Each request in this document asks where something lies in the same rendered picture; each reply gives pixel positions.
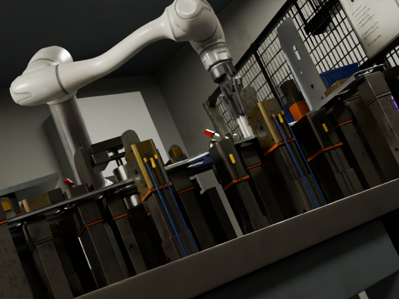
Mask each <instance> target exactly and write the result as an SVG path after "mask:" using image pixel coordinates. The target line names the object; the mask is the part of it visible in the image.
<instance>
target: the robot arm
mask: <svg viewBox="0 0 399 299"><path fill-rule="evenodd" d="M161 39H173V40H174V41H176V42H184V41H189V42H190V44H191V46H192V47H193V48H194V49H195V50H196V51H197V53H198V54H199V56H200V59H201V60H202V63H203V65H204V68H205V70H206V71H207V72H209V73H210V75H211V77H212V79H213V82H214V83H216V84H219V85H220V89H221V95H219V99H220V100H221V101H222V102H223V104H224V105H225V107H226V109H227V111H228V112H229V115H230V116H231V118H232V119H233V121H234V120H237V121H238V123H239V125H240V128H241V130H242V132H243V134H244V137H245V138H247V137H249V136H252V135H253V132H252V129H251V126H250V123H249V120H248V117H247V115H246V111H245V108H244V106H243V103H242V99H241V97H240V90H241V89H242V88H244V87H243V82H242V77H237V78H236V77H235V75H236V70H235V67H234V66H233V63H232V61H233V58H232V55H231V53H230V51H229V48H228V46H227V44H226V41H225V38H224V33H223V29H222V27H221V24H220V22H219V19H218V18H217V16H216V15H215V13H214V11H213V9H212V7H211V6H210V4H209V3H208V2H207V1H206V0H175V1H174V2H173V4H172V5H170V6H168V7H167V8H166V9H165V11H164V13H163V15H162V16H161V17H159V18H157V19H155V20H153V21H151V22H149V23H147V24H146V25H144V26H142V27H140V28H139V29H138V30H136V31H134V32H133V33H132V34H130V35H129V36H128V37H126V38H125V39H123V40H122V41H121V42H119V43H118V44H117V45H116V46H114V47H113V48H111V49H110V50H108V51H107V52H106V53H104V54H102V55H100V56H98V57H96V58H93V59H88V60H84V61H77V62H73V60H72V57H71V55H70V54H69V53H68V52H67V51H66V50H65V49H64V48H62V47H59V46H51V47H46V48H42V49H41V50H39V51H38V52H37V53H36V54H35V55H34V56H33V57H32V59H31V60H30V62H29V63H28V66H27V68H26V70H25V71H24V72H23V74H22V75H20V76H19V77H17V78H16V79H15V80H14V81H13V82H12V84H11V86H10V93H11V96H12V98H13V100H14V101H15V102H16V103H17V104H19V105H22V106H37V105H40V104H45V103H47V104H48V106H49V109H50V112H51V114H52V117H53V119H54V122H55V125H56V128H57V130H58V133H59V136H60V138H61V141H62V143H63V146H64V149H65V152H66V154H67V157H68V159H69V163H70V165H71V168H72V170H73V173H74V176H75V178H76V181H77V183H78V185H81V181H80V178H79V177H78V173H77V171H76V168H75V164H74V154H75V152H76V150H77V148H80V147H83V148H84V149H85V151H86V153H87V149H88V147H89V145H91V144H92V142H91V139H90V135H89V133H88V130H87V127H86V124H85V121H84V118H83V116H82V113H81V110H80V107H79V104H78V101H77V98H76V96H75V95H76V93H77V90H78V89H80V88H81V87H83V86H85V85H87V84H89V83H91V82H93V81H95V80H97V79H99V78H101V77H103V76H105V75H107V74H109V73H111V72H113V71H114V70H116V69H118V68H119V67H120V66H122V65H123V64H124V63H125V62H127V61H128V60H129V59H131V58H132V57H133V56H134V55H136V54H137V53H138V52H139V51H141V50H142V49H143V48H145V47H146V46H148V45H149V44H151V43H153V42H155V41H158V40H161ZM87 155H88V153H87ZM88 158H89V156H88ZM89 159H90V158H89ZM95 175H96V177H97V180H98V183H99V185H100V188H102V187H105V186H108V185H111V184H113V183H112V182H111V181H109V180H107V179H105V178H104V176H103V173H102V171H101V172H99V173H95Z"/></svg>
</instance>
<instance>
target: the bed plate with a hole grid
mask: <svg viewBox="0 0 399 299"><path fill-rule="evenodd" d="M396 209H399V178H398V179H395V180H392V181H390V182H387V183H384V184H382V185H379V186H376V187H373V188H371V189H368V190H365V191H362V192H360V193H357V194H355V195H351V196H349V197H346V198H344V199H341V200H339V201H335V202H333V203H330V204H328V205H325V206H322V207H319V208H317V209H314V210H311V211H309V212H305V213H304V214H300V215H298V216H295V217H293V218H289V219H287V220H284V221H282V222H278V223H276V224H273V225H271V226H268V227H265V228H262V229H260V230H257V231H254V232H252V233H249V234H246V235H244V236H241V237H238V238H235V239H233V240H230V241H227V242H225V243H222V244H219V245H217V246H214V247H211V248H209V249H206V250H203V251H201V252H198V253H195V254H192V255H190V256H187V257H184V258H181V259H179V260H176V261H174V262H170V263H168V264H165V265H163V266H160V267H158V268H154V269H152V270H149V271H147V272H144V273H141V274H138V275H135V276H133V277H130V278H128V279H124V280H123V281H119V282H117V283H114V284H112V285H108V286H106V287H103V288H101V289H98V290H95V291H92V292H90V293H87V294H84V295H81V296H79V297H76V298H73V299H193V298H195V297H197V296H199V295H202V294H204V293H206V292H209V291H211V290H213V289H215V288H218V287H220V286H222V285H225V284H227V283H229V282H232V281H234V280H236V279H238V278H241V277H243V276H245V275H247V274H250V273H252V272H255V271H257V270H259V269H261V268H264V267H266V266H268V265H270V264H273V263H275V262H278V261H279V260H282V259H284V258H287V257H289V256H291V255H293V254H296V253H298V252H301V251H302V250H305V249H307V248H310V247H312V246H314V245H316V244H319V243H321V242H323V241H325V240H328V239H330V238H333V237H335V236H337V235H339V234H342V233H344V232H346V231H348V230H351V229H353V228H355V227H358V226H360V225H362V224H364V223H367V222H369V221H372V220H374V219H376V218H378V217H381V216H383V215H385V214H387V213H390V212H392V211H395V210H396Z"/></svg>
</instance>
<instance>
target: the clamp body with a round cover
mask: <svg viewBox="0 0 399 299"><path fill-rule="evenodd" d="M51 204H52V203H51V200H50V196H49V195H48V193H47V192H46V193H42V194H39V195H36V196H33V197H30V198H27V199H24V200H23V201H22V202H21V206H20V209H21V211H20V212H22V214H25V213H27V212H30V211H34V210H36V209H39V208H42V207H45V206H48V205H51ZM49 227H50V230H51V232H52V235H53V240H52V241H53V243H54V246H55V249H56V251H57V254H58V256H59V260H60V261H61V265H62V267H63V270H64V272H65V276H66V278H67V281H68V283H69V286H70V289H71V291H72V294H73V296H74V298H76V297H79V296H81V295H84V294H85V291H84V288H83V286H82V283H81V281H80V278H79V276H78V273H77V272H75V270H74V267H73V265H72V262H71V259H70V257H69V254H68V251H67V248H66V247H65V243H64V241H63V238H62V235H63V233H64V232H63V231H62V229H61V228H62V227H61V226H60V224H59V222H55V223H53V224H49Z"/></svg>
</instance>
